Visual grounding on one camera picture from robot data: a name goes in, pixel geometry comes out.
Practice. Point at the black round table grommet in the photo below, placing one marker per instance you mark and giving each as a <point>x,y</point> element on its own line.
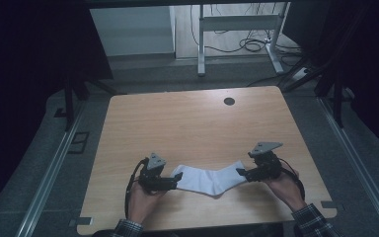
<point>229,101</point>

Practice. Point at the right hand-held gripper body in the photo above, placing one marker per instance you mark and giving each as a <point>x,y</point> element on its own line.
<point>266,164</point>

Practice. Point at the person's left hand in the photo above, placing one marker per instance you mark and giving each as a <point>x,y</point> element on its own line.
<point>143,204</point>

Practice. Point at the white panel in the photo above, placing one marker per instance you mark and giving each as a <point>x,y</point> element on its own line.
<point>131,31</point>

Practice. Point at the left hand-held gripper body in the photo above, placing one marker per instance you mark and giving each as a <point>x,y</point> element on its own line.
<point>153,174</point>

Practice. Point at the aluminium floor rail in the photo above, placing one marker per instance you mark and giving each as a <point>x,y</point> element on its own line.
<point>358,164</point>
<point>51,177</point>

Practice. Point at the dark curtain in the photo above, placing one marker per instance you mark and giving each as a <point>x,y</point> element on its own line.
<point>358,49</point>
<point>29,65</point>

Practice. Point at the white power strip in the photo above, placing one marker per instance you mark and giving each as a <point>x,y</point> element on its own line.
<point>301,74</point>

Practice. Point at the black stand leg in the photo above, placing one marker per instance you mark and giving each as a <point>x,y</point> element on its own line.
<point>337,95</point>
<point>69,105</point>

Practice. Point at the black floor socket frame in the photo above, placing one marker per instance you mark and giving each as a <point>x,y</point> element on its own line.
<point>79,142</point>

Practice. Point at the grey metal table bracket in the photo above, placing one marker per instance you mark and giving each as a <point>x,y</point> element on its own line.
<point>333,205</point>

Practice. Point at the person's right hand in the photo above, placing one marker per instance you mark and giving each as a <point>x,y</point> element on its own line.
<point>288,189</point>

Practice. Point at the white sock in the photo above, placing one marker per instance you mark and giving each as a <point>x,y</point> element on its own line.
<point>210,181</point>

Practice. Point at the white metal desk frame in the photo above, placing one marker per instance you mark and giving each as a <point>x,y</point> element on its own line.
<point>240,23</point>

